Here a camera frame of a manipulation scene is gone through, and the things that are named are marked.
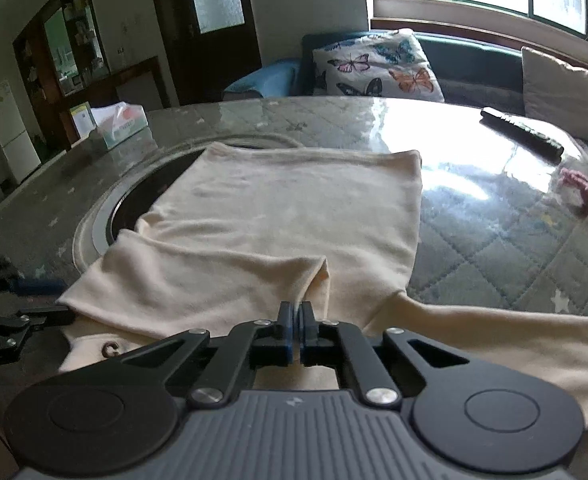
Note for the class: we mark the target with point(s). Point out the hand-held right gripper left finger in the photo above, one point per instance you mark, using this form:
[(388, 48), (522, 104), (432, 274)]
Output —
[(286, 324)]

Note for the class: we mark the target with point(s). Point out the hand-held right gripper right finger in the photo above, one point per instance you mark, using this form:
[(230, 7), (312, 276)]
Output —
[(305, 321)]

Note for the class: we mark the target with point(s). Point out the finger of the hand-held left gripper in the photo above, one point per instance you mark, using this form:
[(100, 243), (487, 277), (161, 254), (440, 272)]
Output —
[(39, 287), (44, 317)]

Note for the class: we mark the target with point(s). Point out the cream sweatshirt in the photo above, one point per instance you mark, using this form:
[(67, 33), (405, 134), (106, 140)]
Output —
[(294, 220)]

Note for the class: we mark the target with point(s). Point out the round turntable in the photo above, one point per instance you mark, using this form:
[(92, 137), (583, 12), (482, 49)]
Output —
[(134, 195)]

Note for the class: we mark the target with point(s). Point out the white refrigerator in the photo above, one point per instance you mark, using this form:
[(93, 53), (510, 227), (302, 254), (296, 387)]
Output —
[(10, 132)]

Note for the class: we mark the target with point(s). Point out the tissue box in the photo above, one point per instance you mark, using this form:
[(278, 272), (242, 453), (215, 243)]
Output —
[(119, 124)]

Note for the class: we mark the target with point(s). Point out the wooden display cabinet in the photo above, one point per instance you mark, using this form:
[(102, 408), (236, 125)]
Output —
[(69, 60)]

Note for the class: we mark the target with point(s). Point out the butterfly print pillow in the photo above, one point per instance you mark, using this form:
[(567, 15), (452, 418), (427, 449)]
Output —
[(381, 67)]

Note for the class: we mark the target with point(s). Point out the black remote control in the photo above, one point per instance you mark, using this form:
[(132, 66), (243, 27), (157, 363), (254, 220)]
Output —
[(521, 131)]

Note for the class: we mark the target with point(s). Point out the teal sofa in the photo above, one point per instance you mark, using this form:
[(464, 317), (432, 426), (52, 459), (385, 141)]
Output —
[(474, 75)]

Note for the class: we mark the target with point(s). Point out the pink hair scrunchie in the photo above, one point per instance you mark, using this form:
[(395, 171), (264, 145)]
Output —
[(579, 187)]

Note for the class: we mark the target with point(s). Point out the dark wooden door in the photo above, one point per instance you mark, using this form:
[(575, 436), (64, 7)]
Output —
[(209, 25)]

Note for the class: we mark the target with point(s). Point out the plain beige pillow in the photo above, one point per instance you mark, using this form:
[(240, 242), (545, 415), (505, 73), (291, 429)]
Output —
[(561, 90)]

